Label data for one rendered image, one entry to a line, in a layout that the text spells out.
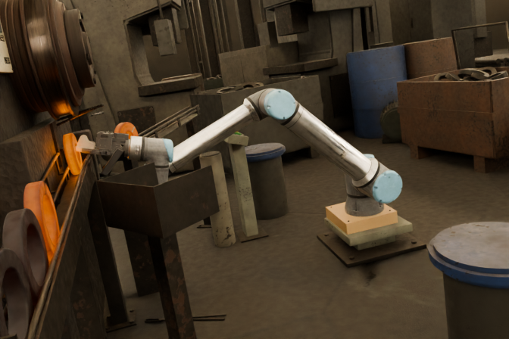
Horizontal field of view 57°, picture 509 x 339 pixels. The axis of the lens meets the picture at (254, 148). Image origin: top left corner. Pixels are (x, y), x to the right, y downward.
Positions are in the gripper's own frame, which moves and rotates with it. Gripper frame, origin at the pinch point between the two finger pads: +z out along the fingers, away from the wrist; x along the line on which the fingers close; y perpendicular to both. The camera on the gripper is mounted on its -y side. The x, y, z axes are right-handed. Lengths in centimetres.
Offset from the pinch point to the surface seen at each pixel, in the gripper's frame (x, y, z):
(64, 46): 15.9, 36.3, 3.0
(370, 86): -240, 45, -247
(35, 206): 78, 0, -2
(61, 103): 13.0, 17.5, 3.0
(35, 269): 85, -11, -3
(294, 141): -210, -12, -163
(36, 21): 19.6, 42.7, 10.9
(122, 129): -44.6, 3.6, -16.8
